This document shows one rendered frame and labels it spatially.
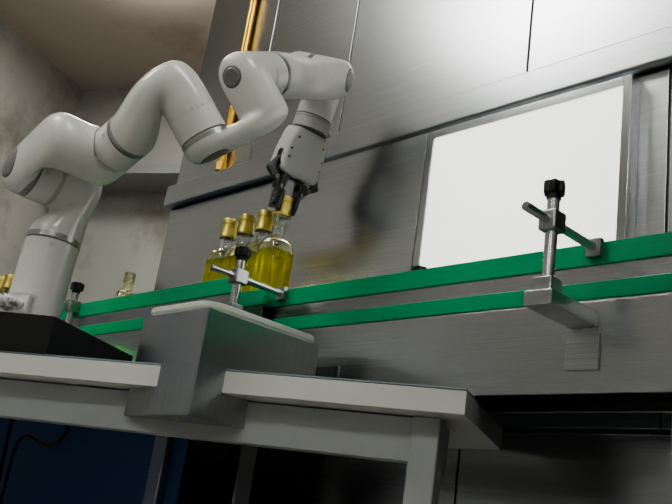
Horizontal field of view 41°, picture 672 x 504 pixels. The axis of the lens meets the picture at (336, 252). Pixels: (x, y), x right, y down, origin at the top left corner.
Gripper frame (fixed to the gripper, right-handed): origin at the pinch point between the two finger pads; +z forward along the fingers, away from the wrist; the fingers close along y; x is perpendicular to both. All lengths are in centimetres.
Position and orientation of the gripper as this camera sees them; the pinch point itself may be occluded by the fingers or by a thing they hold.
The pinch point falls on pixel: (284, 202)
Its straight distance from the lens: 182.1
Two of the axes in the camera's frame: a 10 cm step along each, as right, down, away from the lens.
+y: -7.0, -3.2, -6.4
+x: 6.4, 1.2, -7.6
